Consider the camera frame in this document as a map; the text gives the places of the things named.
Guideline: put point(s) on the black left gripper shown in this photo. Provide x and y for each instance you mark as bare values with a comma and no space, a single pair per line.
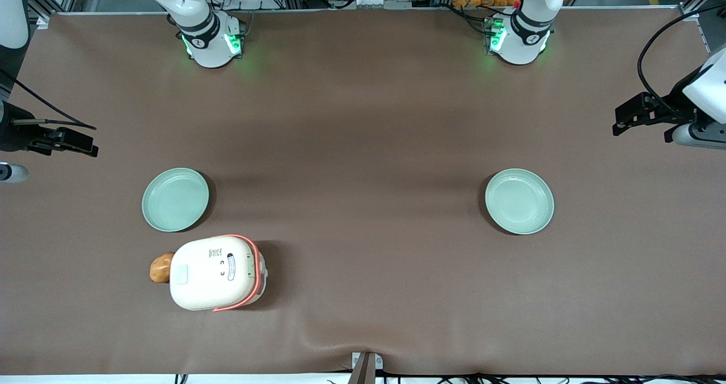
675,101

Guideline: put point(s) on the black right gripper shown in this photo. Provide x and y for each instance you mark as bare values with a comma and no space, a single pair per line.
12,135

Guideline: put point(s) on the white toaster with pink trim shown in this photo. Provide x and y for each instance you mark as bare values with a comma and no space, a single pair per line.
212,273

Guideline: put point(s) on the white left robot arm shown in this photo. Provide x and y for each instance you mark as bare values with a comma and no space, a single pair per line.
522,38

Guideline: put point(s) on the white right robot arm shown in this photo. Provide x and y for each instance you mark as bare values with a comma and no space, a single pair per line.
207,43

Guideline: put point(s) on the pale green plate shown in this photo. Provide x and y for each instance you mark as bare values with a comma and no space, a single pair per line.
174,199
519,201

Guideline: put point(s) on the brown bread roll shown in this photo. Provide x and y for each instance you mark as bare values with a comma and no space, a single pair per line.
160,268

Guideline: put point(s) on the brown tablecloth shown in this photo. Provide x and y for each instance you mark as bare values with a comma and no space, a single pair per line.
363,146

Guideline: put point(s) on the metal table clamp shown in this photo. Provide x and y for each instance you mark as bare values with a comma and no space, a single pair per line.
366,367

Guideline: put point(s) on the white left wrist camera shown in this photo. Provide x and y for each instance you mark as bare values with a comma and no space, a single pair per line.
700,135

